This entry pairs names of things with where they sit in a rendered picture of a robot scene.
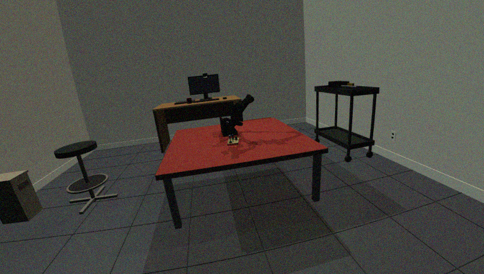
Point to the tan circuit board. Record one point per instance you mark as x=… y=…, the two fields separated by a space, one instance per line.
x=233 y=140

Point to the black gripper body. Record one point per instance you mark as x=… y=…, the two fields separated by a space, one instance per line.
x=232 y=120

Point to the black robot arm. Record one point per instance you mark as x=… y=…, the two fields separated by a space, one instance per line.
x=241 y=105

